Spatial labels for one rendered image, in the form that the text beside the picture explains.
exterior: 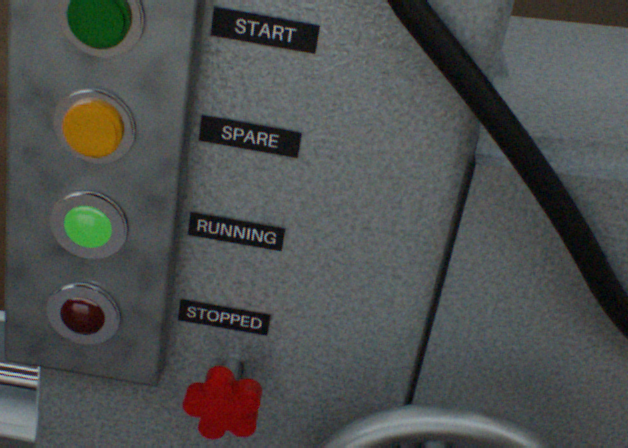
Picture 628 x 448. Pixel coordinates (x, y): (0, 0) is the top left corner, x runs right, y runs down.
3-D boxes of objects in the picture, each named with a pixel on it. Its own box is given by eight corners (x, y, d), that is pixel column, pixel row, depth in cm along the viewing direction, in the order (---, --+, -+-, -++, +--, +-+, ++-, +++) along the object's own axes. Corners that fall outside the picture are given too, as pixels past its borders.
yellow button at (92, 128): (123, 154, 47) (127, 101, 46) (118, 164, 46) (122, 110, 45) (66, 143, 47) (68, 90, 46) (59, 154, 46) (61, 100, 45)
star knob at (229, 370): (262, 395, 56) (272, 337, 54) (252, 450, 52) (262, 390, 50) (192, 383, 56) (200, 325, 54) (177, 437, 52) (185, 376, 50)
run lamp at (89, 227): (116, 242, 50) (120, 199, 49) (109, 258, 49) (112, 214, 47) (66, 234, 50) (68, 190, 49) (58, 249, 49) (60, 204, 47)
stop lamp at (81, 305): (110, 328, 52) (113, 289, 51) (103, 345, 51) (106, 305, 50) (62, 320, 52) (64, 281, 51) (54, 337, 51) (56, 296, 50)
